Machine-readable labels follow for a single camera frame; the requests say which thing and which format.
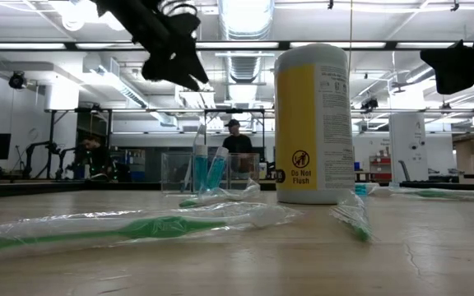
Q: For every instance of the white pillar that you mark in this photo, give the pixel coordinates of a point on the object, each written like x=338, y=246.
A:
x=407, y=140

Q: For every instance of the black metal table frame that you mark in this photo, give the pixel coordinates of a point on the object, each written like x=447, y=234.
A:
x=35, y=189

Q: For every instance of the red shelf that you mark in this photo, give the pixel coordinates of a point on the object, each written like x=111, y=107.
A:
x=381, y=166

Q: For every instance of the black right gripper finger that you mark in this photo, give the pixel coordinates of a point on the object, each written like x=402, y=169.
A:
x=453, y=70

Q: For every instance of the black ceiling spotlight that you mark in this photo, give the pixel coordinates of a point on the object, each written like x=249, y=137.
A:
x=17, y=80
x=369, y=103

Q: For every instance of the clear acrylic organizer box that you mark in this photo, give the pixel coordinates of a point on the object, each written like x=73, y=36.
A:
x=171, y=172

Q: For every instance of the black overhead frame bar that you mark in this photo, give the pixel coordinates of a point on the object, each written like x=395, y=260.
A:
x=71, y=45

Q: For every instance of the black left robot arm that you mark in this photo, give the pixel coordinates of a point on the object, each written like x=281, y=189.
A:
x=126, y=16

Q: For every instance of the person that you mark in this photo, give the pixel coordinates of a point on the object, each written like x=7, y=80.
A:
x=237, y=144
x=95, y=158

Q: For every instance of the silver ventilation duct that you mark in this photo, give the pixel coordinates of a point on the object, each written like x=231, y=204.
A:
x=245, y=20

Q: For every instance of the green toothbrush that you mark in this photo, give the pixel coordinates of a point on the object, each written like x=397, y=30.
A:
x=220, y=195
x=360, y=232
x=159, y=227
x=430, y=193

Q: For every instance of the black background frame rig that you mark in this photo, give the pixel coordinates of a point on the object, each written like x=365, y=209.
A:
x=233, y=110
x=51, y=144

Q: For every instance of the blue mouthwash bottle white cap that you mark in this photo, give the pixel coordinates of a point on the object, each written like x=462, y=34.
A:
x=200, y=172
x=216, y=172
x=361, y=190

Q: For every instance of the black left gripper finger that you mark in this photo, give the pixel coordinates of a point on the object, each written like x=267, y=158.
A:
x=193, y=86
x=183, y=66

